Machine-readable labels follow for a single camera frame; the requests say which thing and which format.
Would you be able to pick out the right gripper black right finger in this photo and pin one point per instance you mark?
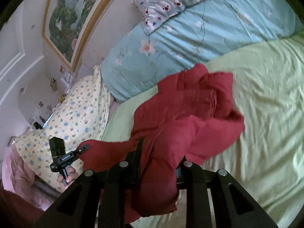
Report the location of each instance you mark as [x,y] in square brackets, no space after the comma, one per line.
[216,199]

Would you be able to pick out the pink quilted blanket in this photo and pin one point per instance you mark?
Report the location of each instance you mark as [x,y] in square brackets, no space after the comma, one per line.
[19,179]

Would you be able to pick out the gold framed landscape painting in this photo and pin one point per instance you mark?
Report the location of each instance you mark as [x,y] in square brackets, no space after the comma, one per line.
[68,24]

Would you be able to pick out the light blue floral quilt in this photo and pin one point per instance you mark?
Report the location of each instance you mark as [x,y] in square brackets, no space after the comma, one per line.
[200,33]

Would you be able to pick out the yellow patterned quilt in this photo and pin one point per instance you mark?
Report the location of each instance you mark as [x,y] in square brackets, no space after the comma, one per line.
[82,116]

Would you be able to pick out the light green bed sheet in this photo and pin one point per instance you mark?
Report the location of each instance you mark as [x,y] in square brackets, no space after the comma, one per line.
[267,159]

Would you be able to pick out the person's left hand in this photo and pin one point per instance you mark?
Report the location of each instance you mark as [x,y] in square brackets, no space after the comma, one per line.
[72,175]

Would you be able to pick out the red quilted jacket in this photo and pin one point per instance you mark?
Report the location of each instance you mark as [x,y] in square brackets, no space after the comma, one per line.
[192,116]

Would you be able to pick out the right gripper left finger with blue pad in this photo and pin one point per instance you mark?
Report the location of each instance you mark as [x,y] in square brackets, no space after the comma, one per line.
[96,199]

